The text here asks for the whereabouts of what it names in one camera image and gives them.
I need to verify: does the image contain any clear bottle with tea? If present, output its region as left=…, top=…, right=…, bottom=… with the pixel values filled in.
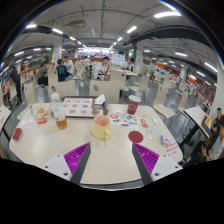
left=51, top=93, right=67, bottom=129

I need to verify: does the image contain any red round lid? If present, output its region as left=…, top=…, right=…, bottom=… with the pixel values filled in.
left=128, top=131, right=143, bottom=143

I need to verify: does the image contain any food tray with menu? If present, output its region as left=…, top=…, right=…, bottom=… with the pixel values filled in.
left=62, top=96, right=105, bottom=118

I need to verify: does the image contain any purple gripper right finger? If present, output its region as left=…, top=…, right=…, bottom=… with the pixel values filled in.
left=132, top=143, right=182, bottom=183

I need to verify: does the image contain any person in white shirt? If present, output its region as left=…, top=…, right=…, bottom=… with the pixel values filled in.
left=94, top=56, right=110, bottom=81

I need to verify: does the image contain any side table right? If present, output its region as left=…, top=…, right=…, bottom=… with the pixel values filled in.
left=179, top=106, right=212, bottom=148

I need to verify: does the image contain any person in dark standing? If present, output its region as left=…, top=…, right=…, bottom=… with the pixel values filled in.
left=10, top=66, right=22, bottom=102

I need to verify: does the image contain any beige chair right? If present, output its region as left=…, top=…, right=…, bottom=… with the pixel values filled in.
left=152, top=86, right=178, bottom=125

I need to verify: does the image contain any snack food wrapper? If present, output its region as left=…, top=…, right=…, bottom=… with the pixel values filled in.
left=34, top=104, right=50, bottom=124

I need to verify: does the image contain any seated person at right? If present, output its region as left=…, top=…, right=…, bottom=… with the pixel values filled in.
left=182, top=115, right=224, bottom=169

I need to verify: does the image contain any white crumpled napkin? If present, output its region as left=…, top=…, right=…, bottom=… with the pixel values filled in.
left=95, top=94, right=105, bottom=105

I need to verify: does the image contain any red card on table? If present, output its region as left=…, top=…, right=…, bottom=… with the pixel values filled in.
left=12, top=128, right=22, bottom=141

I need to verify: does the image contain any beige chair behind table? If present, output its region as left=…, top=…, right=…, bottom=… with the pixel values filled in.
left=89, top=80, right=120, bottom=104

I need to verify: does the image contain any clear plastic bag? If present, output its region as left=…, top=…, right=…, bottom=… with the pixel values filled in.
left=147, top=126, right=170, bottom=145

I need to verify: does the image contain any small red packet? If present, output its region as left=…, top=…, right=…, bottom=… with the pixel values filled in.
left=140, top=119, right=149, bottom=128

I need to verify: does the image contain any colourful sticker sheet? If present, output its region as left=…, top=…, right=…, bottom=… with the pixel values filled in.
left=108, top=111, right=139, bottom=130

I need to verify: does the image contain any yellow mug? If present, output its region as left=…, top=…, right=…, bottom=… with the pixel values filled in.
left=92, top=115, right=111, bottom=139

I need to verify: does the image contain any red paper cup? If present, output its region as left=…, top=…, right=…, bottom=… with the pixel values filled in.
left=127, top=95, right=141, bottom=115

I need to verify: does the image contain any person in blue shirt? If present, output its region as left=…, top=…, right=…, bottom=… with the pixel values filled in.
left=56, top=59, right=67, bottom=82

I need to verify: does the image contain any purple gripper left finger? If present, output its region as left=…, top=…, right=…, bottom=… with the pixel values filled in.
left=43, top=143, right=91, bottom=185

